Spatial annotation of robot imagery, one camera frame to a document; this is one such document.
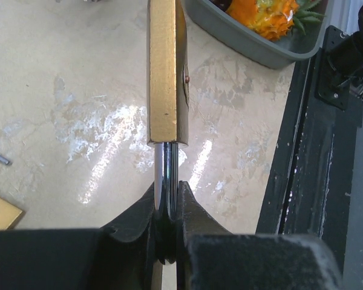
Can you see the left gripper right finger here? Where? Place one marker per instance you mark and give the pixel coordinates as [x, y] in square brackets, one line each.
[210, 257]

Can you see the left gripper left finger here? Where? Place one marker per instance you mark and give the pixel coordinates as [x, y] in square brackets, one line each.
[119, 255]

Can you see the large brass padlock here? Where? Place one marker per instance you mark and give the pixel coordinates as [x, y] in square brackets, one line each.
[167, 111]

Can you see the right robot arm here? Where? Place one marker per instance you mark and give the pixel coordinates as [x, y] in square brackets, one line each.
[347, 57]

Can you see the black mounting base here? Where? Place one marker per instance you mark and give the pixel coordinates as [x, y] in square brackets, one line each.
[310, 181]

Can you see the grey fruit tray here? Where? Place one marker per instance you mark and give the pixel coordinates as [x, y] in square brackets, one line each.
[296, 46]

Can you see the orange horned melon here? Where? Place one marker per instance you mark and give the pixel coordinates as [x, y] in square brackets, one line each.
[273, 20]

